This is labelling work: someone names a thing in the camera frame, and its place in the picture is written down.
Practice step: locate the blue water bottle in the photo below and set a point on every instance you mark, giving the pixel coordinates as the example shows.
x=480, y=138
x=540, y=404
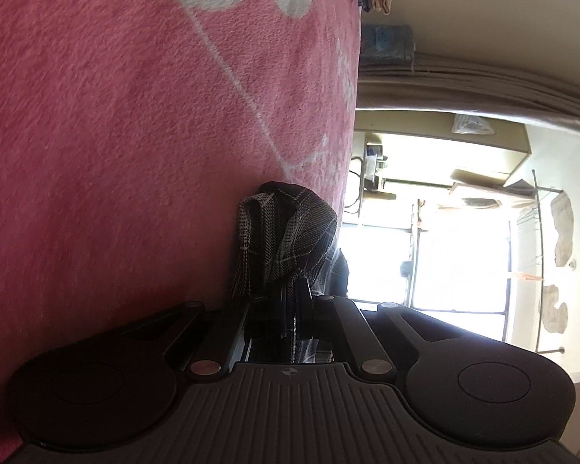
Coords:
x=386, y=43

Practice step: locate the beige curtain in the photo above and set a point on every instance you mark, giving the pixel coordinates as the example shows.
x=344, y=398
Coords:
x=464, y=87

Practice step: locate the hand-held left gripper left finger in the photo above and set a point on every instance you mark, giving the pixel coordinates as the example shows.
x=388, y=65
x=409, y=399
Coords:
x=270, y=319

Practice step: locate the metal drying rack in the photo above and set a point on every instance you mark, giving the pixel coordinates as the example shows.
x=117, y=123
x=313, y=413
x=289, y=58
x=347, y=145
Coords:
x=539, y=251

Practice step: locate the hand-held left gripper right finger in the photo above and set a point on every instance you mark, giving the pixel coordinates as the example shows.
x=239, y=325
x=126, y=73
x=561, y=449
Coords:
x=304, y=314

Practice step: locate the pink floral blanket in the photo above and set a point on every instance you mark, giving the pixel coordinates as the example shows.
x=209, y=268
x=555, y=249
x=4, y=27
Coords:
x=125, y=130

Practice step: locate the pale hanging garment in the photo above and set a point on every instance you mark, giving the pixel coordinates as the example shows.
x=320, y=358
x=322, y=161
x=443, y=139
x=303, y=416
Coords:
x=553, y=309

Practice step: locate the hanging plastic bag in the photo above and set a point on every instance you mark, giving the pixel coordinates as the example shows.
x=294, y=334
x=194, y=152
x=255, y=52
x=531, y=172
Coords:
x=473, y=124

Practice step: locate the black white plaid shirt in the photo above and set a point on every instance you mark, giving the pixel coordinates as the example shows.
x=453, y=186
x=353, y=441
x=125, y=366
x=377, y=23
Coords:
x=290, y=232

